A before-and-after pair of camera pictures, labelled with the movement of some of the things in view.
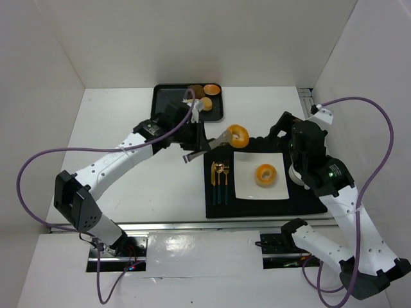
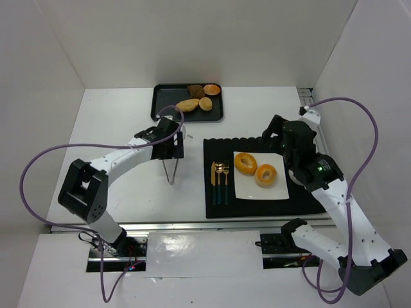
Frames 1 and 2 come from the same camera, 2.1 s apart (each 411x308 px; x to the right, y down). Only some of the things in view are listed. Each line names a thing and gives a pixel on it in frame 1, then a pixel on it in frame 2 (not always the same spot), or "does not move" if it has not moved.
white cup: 296,177 does not move
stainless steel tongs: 220,139 to 166,173
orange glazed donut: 237,136 to 245,163
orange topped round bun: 211,89 does not move
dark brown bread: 198,91 does not move
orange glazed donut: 266,175 does not move
